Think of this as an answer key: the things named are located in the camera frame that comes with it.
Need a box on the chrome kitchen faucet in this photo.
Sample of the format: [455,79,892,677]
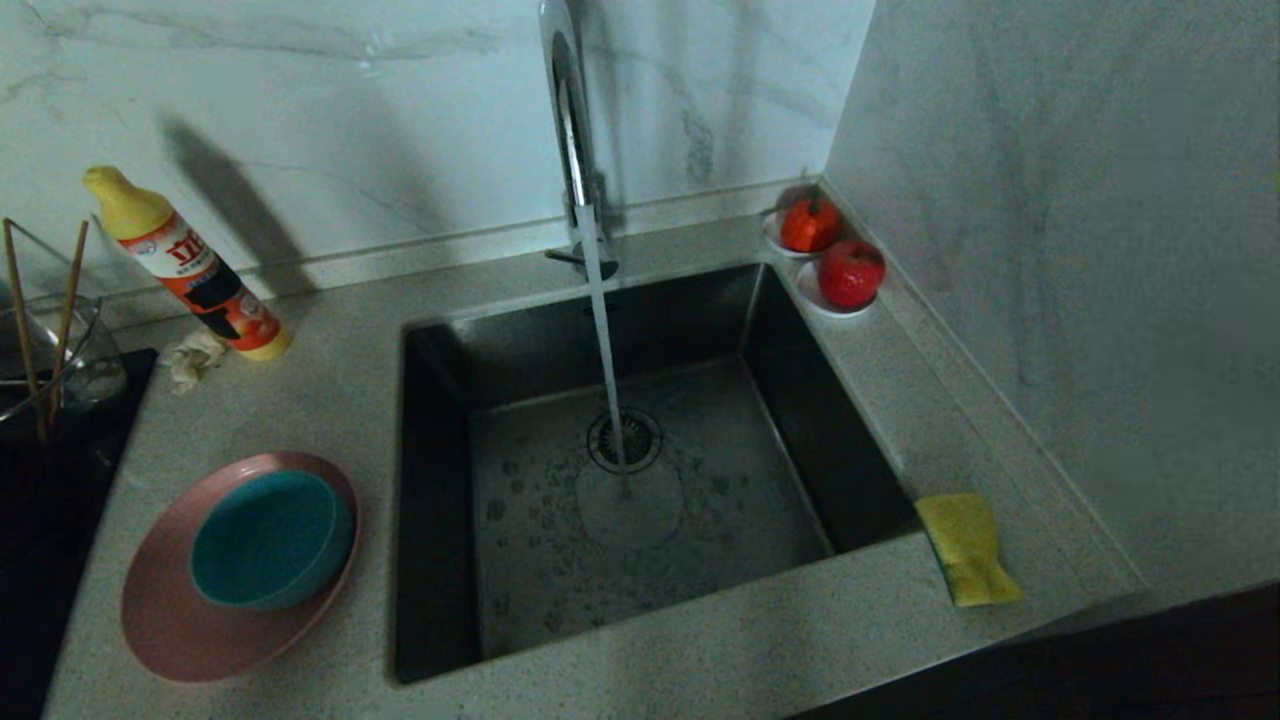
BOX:
[530,0,619,284]

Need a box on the yellow-capped orange dish soap bottle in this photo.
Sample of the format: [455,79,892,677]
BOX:
[83,165,294,363]

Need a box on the brown wooden chopstick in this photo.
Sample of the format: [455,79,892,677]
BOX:
[45,220,91,421]

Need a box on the stainless steel sink basin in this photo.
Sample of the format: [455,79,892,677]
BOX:
[393,262,921,686]

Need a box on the yellow sponge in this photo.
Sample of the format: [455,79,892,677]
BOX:
[913,493,1025,609]

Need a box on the running water stream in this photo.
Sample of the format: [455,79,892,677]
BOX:
[575,205,636,471]

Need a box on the round metal drain strainer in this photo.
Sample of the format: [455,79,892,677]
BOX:
[587,407,664,475]

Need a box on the small white dish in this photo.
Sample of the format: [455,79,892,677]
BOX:
[797,258,879,319]
[763,205,846,261]

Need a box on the teal bowl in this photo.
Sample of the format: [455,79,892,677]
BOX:
[190,470,356,611]

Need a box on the crumpled white tissue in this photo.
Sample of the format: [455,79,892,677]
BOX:
[162,333,227,394]

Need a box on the pink plate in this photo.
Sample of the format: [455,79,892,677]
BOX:
[120,452,361,684]

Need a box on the clear glass pot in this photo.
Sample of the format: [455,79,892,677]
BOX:
[0,292,129,441]

